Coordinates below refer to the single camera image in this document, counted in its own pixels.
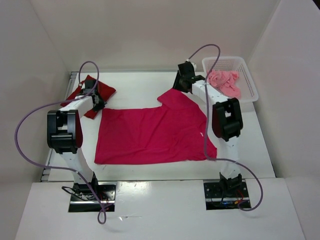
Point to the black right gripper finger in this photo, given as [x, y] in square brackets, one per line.
[186, 91]
[176, 83]

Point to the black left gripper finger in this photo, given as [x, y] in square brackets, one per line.
[100, 103]
[98, 108]

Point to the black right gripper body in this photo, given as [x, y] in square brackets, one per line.
[182, 80]

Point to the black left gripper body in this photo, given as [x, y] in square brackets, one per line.
[96, 93]

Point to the dark red t shirt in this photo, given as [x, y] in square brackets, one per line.
[104, 90]

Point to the magenta t shirt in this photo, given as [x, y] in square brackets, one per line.
[171, 132]

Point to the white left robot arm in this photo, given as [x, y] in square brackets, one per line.
[65, 135]

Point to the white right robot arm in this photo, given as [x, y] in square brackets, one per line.
[224, 118]

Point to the light pink t shirt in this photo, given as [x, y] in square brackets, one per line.
[225, 82]

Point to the white plastic basket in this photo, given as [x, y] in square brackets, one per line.
[245, 82]

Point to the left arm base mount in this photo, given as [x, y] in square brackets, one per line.
[83, 200]

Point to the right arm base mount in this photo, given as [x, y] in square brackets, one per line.
[215, 199]

